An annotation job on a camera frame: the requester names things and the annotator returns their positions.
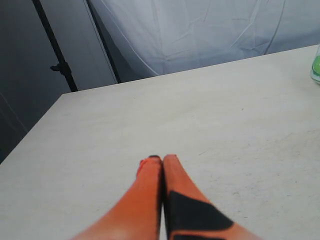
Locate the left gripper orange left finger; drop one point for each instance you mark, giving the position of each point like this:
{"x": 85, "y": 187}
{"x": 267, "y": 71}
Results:
{"x": 137, "y": 215}

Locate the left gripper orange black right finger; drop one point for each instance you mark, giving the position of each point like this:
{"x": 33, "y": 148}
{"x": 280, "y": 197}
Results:
{"x": 189, "y": 215}

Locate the clear plastic drink bottle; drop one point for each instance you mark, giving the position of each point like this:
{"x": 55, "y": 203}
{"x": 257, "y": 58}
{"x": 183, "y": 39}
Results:
{"x": 315, "y": 67}

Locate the black stand pole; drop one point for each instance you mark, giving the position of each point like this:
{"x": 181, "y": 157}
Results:
{"x": 62, "y": 66}

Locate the white backdrop curtain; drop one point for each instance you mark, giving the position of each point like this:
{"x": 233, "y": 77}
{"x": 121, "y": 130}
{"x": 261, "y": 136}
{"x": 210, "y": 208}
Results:
{"x": 158, "y": 37}

